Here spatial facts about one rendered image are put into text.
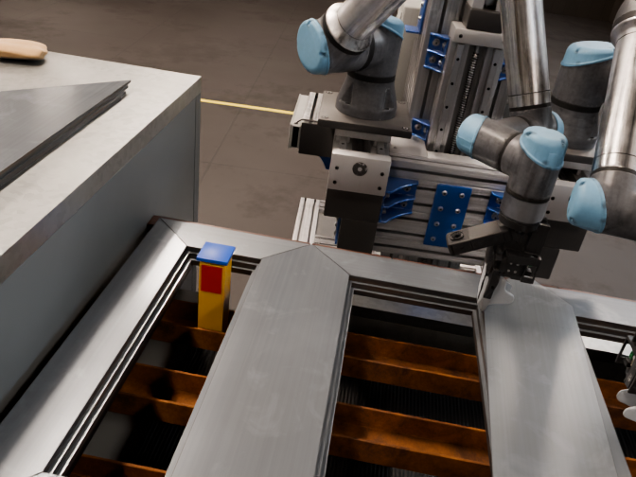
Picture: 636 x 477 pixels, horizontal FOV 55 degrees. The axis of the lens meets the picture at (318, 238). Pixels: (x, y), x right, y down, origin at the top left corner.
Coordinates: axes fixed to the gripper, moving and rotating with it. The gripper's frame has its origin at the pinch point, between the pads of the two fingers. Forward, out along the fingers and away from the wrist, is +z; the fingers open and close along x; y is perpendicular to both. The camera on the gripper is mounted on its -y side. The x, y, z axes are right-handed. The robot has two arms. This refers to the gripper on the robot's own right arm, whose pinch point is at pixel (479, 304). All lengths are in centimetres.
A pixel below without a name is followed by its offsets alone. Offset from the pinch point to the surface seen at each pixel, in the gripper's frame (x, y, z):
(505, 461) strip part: -36.9, 0.9, 0.7
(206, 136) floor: 258, -129, 86
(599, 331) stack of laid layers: 2.2, 24.6, 2.8
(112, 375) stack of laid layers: -34, -58, 2
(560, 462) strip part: -35.1, 8.9, 0.7
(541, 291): 9.3, 13.8, 0.6
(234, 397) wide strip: -35, -39, 1
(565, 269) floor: 170, 79, 86
